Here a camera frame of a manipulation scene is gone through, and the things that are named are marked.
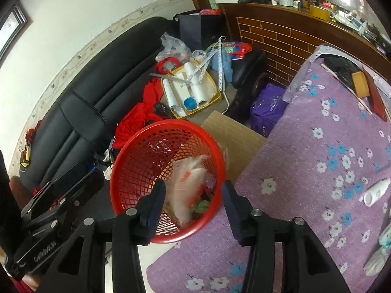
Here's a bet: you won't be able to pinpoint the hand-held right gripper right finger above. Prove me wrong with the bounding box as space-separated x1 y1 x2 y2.
221 181 352 293

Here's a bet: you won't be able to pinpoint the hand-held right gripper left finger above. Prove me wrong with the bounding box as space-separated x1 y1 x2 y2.
37 179 167 293

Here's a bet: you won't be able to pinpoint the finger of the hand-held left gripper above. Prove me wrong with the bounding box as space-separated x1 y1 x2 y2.
20 162 106 235

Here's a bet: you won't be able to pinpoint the green terry towel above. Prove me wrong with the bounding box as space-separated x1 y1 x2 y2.
192 200 213 216

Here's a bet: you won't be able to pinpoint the translucent plastic bag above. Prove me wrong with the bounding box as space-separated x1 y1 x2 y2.
166 154 214 225

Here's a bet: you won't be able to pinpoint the red plastic mesh basket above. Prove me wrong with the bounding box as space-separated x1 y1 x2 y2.
110 120 227 244

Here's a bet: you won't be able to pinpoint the white spray bottle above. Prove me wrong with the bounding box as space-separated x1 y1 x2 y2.
363 178 391 207

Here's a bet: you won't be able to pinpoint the black leather sofa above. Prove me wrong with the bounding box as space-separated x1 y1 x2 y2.
18 17 275 196

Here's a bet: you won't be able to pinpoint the cardboard sheet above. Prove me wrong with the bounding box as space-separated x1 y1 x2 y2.
200 110 268 184

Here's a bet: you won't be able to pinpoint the purple floral tablecloth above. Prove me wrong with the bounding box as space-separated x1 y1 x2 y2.
147 47 391 293

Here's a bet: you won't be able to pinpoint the red cloth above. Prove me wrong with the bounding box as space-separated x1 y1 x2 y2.
114 78 167 150

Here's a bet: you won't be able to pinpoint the black lace cloth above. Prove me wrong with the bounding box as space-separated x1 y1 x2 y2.
154 104 173 118

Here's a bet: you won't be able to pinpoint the purple wrapped package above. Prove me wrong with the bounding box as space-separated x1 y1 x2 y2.
250 83 289 138

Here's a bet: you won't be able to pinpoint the white paper roll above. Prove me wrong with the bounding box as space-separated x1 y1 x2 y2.
191 81 211 107
183 62 205 87
162 78 187 118

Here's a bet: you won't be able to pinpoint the yellow-rimmed tray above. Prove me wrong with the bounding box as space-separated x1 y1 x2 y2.
161 64 222 119

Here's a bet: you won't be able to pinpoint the metal ruler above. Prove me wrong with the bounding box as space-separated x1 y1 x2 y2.
149 73 191 83

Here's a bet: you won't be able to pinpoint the blue towel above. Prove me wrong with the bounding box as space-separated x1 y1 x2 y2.
212 47 234 83

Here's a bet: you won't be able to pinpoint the white knitted cloth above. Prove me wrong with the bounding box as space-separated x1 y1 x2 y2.
363 246 390 278

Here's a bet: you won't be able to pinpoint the colourful detergent bag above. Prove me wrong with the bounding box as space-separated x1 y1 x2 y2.
224 42 252 60

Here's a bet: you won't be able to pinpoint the clear plastic bag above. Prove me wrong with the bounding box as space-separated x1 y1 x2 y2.
156 32 191 64

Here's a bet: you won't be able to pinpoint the wooden chopsticks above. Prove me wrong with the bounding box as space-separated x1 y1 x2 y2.
321 63 374 115

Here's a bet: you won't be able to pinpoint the wooden brick-pattern counter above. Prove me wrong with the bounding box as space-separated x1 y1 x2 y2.
182 0 391 89

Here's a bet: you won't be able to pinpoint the black plastic bag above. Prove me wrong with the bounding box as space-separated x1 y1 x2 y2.
324 55 364 90

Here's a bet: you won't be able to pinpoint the black paper bag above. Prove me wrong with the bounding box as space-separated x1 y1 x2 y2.
177 10 227 52

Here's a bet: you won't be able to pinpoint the red packet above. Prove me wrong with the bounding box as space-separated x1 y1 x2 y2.
365 73 388 122

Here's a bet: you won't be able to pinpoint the yellow box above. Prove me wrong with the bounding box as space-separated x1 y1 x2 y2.
309 4 332 21

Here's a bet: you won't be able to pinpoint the red and yellow straps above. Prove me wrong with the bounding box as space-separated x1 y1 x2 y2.
18 119 43 173

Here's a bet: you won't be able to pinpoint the white cable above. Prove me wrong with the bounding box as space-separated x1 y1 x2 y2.
220 88 233 113

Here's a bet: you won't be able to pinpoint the framed wall picture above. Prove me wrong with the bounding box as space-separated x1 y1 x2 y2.
0 4 28 60

